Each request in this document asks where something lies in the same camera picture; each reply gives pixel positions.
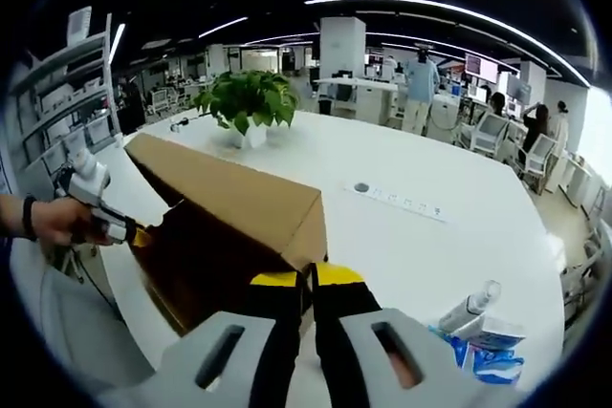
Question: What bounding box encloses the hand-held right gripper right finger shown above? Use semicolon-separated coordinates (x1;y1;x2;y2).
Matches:
310;263;523;408

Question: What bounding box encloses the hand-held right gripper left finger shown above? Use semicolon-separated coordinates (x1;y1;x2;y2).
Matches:
98;269;312;408

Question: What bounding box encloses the brown cardboard shoe box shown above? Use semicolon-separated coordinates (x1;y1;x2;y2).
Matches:
122;132;330;338

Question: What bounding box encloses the blue soft tissue packet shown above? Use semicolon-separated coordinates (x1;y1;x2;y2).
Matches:
457;347;526;385

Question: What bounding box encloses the person's left hand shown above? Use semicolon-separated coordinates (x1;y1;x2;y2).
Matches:
35;195;116;247

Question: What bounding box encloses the black wristband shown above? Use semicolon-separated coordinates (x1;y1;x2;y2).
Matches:
21;194;40;243

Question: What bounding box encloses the metal shelf rack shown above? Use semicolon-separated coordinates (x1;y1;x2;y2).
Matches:
8;10;121;176

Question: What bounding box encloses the white plastic bag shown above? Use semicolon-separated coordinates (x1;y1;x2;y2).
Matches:
39;263;155;381

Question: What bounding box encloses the white spray bottle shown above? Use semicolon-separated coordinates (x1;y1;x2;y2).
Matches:
437;279;503;333

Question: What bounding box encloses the table socket strip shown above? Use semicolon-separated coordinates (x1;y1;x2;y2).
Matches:
340;180;449;225

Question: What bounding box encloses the green plant in white pot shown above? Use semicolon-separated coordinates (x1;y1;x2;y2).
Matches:
192;68;301;150

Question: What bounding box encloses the white standing desk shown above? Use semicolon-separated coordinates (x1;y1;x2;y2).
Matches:
312;75;402;118

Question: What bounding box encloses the white office chair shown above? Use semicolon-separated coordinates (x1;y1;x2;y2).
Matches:
470;110;512;157

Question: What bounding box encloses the white square pillar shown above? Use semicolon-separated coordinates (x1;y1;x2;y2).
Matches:
318;15;368;80

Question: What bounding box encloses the curved ceiling light strip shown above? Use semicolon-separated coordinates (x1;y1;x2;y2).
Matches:
303;0;593;90

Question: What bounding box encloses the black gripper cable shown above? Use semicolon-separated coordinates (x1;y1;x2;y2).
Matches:
60;244;121;319

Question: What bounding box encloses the wall monitor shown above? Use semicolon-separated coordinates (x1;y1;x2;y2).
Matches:
463;53;499;80

